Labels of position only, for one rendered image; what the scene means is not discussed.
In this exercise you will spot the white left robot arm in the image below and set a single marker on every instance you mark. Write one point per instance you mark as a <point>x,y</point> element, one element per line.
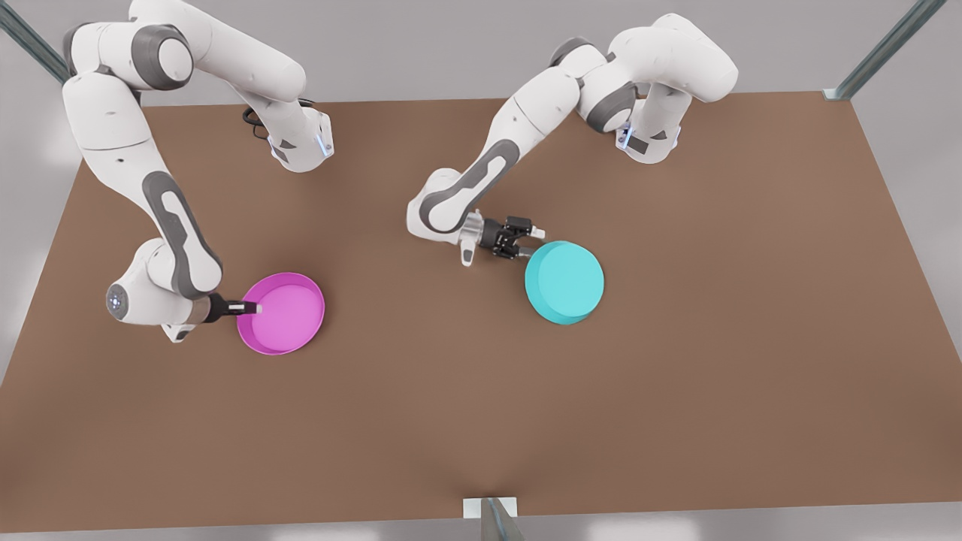
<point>526,113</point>

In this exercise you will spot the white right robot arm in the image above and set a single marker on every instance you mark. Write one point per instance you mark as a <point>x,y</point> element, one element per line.
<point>113,120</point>

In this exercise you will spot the silver frame post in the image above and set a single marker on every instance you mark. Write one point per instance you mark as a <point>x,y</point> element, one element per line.
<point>492,520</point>
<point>30,41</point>
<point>879,52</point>

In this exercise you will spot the blue plate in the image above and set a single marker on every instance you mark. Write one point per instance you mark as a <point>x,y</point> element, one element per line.
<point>565,283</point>

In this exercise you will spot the pink plate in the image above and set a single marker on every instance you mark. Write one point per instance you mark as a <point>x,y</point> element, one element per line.
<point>289,315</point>

